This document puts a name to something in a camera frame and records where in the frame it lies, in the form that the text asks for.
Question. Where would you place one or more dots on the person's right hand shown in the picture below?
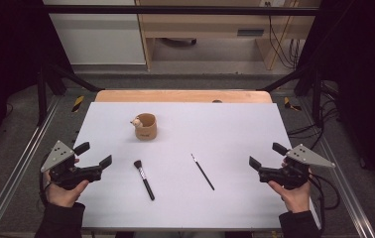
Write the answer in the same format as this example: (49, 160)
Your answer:
(294, 198)

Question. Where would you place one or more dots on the tan cup with animal figure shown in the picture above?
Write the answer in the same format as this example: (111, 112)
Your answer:
(146, 130)

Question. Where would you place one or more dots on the black curtain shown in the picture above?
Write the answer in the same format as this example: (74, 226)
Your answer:
(7, 49)
(367, 82)

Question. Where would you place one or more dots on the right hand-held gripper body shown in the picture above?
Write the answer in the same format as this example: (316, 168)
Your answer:
(291, 173)

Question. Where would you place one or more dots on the wooden table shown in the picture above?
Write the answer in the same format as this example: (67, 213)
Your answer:
(175, 96)

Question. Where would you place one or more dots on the thick black makeup brush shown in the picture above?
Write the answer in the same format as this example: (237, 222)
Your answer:
(146, 185)

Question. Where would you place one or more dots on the aluminium rail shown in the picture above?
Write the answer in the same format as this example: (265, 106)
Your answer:
(20, 165)
(344, 185)

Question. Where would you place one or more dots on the person's left hand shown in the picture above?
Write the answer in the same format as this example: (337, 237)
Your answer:
(61, 196)

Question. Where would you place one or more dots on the black frame strut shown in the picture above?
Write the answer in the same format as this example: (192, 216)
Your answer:
(288, 79)
(76, 79)

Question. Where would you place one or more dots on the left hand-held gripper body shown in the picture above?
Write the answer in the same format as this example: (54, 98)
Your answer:
(63, 172)

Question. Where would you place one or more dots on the black frame crossbar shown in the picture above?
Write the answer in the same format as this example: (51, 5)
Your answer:
(175, 10)

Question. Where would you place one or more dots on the yellow and black tape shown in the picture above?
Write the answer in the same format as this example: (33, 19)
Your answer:
(289, 105)
(78, 103)

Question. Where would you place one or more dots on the light wooden desk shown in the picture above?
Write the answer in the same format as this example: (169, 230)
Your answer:
(205, 24)

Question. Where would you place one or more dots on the thin black makeup brush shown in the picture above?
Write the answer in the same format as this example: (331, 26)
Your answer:
(203, 172)

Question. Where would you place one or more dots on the white cabinet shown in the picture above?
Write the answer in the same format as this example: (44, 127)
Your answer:
(99, 39)

